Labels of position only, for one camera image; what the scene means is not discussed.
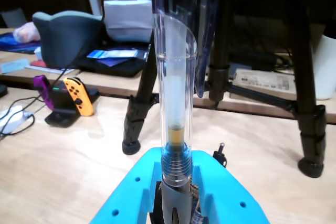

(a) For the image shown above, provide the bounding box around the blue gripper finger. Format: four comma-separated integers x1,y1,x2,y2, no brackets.
89,147,162,224
191,150,271,224

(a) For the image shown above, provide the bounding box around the black retractable pen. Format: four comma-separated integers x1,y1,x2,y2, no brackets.
212,142,228,168

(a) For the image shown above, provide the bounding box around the clear pen grey grip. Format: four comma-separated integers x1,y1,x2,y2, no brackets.
149,0,219,224

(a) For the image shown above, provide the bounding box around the black controller charging dock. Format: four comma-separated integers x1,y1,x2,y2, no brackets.
44,80,101,128

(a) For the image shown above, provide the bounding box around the orange game controller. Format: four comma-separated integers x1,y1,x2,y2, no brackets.
62,77,95,116

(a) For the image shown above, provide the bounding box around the printed cardboard box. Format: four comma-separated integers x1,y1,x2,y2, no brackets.
233,68,297,99

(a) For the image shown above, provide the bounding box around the black flat bag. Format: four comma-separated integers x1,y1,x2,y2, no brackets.
75,47,149,78

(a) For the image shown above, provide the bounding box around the white power strip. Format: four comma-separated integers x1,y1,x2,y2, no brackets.
0,104,35,135

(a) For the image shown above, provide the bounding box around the purple game controller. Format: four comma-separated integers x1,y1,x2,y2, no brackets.
33,75,55,111

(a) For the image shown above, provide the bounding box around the blue white package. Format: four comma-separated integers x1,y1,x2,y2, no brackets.
86,49,139,60

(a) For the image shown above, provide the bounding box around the red white book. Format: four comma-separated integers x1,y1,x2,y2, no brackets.
25,59,77,76

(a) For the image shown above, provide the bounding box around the white container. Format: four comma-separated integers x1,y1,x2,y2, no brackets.
312,34,336,101

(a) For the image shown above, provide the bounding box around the light blue box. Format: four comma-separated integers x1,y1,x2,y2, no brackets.
0,58,30,74

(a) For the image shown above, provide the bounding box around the pink plastic bag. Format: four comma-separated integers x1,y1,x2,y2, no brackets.
13,22,42,43

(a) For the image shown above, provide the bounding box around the blue cloth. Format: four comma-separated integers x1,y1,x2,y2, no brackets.
0,31,41,53

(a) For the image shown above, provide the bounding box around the grey laptop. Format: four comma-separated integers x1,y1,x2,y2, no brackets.
0,8,27,28

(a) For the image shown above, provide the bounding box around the black camera tripod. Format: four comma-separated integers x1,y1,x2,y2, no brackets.
122,0,328,179

